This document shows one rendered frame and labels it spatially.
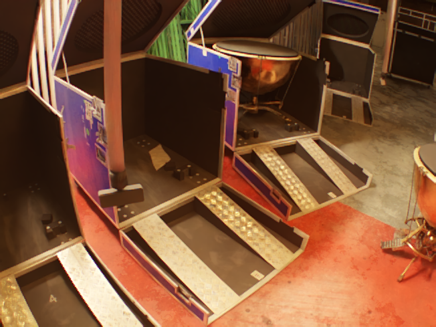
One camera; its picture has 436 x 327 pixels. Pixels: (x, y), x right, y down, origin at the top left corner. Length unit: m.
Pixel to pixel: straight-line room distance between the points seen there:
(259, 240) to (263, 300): 0.46
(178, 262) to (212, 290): 0.26
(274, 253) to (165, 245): 0.67
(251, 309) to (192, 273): 0.40
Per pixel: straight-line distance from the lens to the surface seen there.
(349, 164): 3.27
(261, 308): 1.90
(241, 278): 2.01
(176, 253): 2.00
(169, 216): 2.30
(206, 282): 1.92
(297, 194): 2.69
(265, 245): 2.18
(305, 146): 3.24
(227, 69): 2.83
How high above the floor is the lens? 1.53
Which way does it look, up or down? 31 degrees down
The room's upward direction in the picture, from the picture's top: 3 degrees clockwise
